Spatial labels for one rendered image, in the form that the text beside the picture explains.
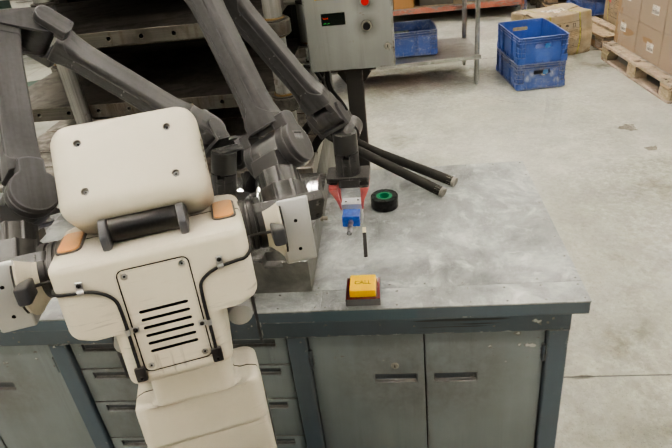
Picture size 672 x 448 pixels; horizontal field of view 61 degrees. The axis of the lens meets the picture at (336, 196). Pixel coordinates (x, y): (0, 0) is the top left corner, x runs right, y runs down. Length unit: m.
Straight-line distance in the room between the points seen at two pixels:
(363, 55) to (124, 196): 1.32
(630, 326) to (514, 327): 1.18
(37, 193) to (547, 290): 1.05
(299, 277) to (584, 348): 1.38
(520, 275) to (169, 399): 0.83
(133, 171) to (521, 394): 1.16
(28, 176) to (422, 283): 0.86
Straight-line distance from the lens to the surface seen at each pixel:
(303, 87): 1.26
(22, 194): 1.02
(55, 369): 1.80
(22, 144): 1.10
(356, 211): 1.39
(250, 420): 1.12
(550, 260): 1.49
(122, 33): 2.12
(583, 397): 2.27
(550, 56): 4.94
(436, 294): 1.36
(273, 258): 1.40
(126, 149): 0.86
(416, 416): 1.68
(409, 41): 5.06
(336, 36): 2.01
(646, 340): 2.55
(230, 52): 1.06
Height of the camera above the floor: 1.66
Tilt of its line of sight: 29 degrees down
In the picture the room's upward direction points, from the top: 7 degrees counter-clockwise
